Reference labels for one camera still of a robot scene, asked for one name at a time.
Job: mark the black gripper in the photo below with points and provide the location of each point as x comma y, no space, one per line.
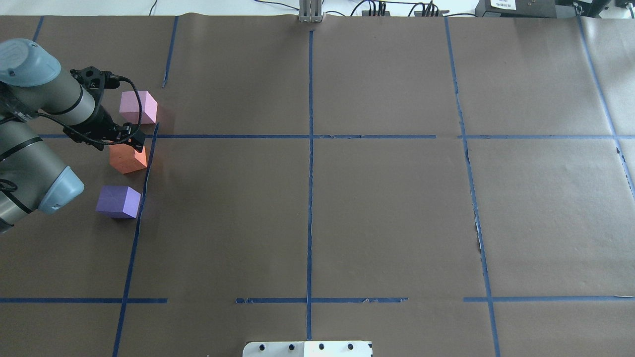
100,121

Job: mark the orange foam cube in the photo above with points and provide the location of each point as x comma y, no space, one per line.
125,159

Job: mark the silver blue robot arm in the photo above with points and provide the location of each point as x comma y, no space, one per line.
34,85

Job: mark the pink foam cube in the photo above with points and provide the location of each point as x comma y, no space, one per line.
133,104

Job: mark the purple foam cube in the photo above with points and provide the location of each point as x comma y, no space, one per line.
118,202

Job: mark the black power strip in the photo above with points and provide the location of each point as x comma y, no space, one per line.
428,10
376,9

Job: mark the black box with label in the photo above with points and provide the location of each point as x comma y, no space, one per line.
516,8

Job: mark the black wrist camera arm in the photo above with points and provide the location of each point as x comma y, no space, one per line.
94,80

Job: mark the aluminium frame post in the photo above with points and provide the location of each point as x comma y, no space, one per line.
311,11

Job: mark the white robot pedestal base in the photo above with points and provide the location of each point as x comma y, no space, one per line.
354,348

